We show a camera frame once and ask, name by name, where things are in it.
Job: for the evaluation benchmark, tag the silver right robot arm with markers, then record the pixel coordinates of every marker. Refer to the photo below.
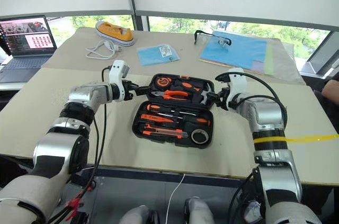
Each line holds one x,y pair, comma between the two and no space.
267,115

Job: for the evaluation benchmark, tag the black tool case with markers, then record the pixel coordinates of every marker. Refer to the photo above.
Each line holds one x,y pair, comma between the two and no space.
169,128

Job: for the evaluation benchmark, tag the black electrical tape roll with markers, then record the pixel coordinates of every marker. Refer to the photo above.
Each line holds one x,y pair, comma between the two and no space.
194,139

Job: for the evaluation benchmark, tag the clear safety glasses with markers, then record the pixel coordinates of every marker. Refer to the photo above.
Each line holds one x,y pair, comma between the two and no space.
202,38

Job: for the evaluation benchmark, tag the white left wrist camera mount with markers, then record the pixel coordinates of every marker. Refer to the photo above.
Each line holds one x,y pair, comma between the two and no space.
117,75

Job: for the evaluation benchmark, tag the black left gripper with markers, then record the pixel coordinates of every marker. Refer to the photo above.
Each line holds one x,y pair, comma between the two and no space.
129,93

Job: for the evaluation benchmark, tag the yellow canvas sneaker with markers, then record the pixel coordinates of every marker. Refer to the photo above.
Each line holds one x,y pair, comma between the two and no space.
116,33

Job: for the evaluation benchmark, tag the orange tester pen screwdriver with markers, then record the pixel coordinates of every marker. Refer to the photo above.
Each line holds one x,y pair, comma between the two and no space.
153,118

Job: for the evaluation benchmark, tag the grey laptop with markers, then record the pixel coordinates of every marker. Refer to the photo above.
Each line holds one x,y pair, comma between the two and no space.
25,62

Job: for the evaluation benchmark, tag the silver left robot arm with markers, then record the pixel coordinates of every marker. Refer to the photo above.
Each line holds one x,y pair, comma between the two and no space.
84,94

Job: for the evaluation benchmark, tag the small black floor device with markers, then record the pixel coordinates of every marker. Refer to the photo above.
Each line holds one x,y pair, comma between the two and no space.
79,218

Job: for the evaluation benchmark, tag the black table frame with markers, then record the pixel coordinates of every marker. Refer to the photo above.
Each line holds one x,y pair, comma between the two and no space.
159,175

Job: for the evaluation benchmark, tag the orange black utility knife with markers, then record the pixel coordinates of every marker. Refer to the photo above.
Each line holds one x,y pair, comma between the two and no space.
164,131

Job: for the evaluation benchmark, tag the brown kraft paper sheet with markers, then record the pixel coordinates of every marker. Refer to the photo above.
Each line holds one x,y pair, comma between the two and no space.
79,62

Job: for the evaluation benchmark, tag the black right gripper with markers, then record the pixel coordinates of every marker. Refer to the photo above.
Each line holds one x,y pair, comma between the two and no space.
225,99

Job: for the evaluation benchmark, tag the orange black tape measure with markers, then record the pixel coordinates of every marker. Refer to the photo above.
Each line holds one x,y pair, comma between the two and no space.
163,81

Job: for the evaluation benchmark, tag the grey window post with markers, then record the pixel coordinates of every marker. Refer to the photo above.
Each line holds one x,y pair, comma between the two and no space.
139,22

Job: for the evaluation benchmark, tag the blue packet with label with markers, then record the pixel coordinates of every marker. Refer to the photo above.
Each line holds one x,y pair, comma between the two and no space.
149,55

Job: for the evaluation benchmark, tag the grey rounded shape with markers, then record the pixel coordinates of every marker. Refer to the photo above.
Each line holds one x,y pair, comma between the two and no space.
198,210
137,216

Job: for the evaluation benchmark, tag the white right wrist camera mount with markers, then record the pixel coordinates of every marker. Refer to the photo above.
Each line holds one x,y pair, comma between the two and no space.
238,83

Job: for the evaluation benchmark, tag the clear bag of coloured sheets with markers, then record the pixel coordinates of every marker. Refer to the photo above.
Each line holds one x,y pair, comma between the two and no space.
233,50

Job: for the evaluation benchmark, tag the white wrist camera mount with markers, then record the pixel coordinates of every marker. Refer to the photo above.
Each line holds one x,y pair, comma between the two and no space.
238,83
117,75

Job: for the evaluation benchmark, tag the bare person forearm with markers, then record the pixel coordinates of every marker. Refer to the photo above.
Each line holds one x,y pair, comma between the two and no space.
331,90

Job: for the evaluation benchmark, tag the long shaft orange black screwdriver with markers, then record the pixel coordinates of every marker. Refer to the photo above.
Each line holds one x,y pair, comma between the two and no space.
155,107

